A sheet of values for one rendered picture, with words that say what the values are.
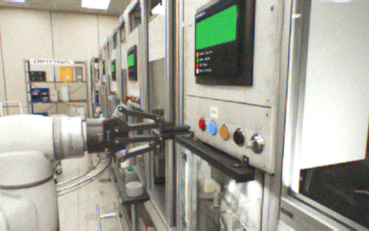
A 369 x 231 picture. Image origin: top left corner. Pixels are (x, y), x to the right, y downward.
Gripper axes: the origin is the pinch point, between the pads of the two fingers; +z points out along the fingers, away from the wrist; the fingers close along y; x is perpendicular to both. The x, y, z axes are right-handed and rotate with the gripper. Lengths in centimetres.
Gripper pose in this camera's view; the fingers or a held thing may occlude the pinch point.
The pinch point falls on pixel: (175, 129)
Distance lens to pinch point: 63.0
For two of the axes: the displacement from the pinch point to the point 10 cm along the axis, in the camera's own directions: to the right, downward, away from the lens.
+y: 0.0, -9.9, -1.6
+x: -3.6, -1.5, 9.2
